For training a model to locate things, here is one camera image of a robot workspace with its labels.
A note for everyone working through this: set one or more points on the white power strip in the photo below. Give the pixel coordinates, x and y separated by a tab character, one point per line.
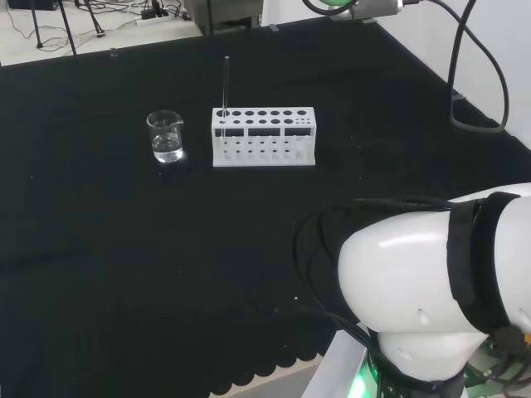
152	19

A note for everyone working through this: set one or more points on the clear glass beaker with water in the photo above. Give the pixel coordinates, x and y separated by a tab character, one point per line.
167	141

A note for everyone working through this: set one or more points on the grey metal box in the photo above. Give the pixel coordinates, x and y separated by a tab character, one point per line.
224	14

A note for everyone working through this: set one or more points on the black bench cloth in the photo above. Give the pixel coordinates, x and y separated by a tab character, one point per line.
124	248

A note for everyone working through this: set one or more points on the white test tube rack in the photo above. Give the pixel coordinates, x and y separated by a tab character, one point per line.
265	128

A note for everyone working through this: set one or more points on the grey device with green light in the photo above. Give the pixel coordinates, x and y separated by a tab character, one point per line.
365	8

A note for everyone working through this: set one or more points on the clear glass rod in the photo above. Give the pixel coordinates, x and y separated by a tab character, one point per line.
226	83

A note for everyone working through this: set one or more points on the black tripod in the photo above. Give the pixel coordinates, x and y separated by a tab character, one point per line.
66	29
94	20

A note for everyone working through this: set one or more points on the black flat box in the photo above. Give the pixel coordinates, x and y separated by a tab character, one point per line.
33	4

